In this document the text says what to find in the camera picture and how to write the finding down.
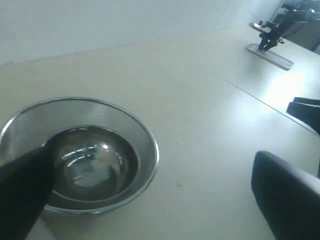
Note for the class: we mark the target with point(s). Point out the dark object at right edge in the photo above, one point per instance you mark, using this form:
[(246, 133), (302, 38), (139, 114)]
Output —
[(306, 110)]

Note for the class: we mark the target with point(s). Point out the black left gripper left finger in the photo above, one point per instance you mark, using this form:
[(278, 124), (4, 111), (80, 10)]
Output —
[(26, 184)]

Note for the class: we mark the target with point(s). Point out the small shiny steel bowl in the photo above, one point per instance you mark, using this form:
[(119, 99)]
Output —
[(92, 164)]

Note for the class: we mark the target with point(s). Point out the steel mesh colander bowl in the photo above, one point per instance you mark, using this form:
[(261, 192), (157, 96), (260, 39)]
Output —
[(34, 125)]

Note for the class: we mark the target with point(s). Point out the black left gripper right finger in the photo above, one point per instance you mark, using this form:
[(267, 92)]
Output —
[(287, 196)]

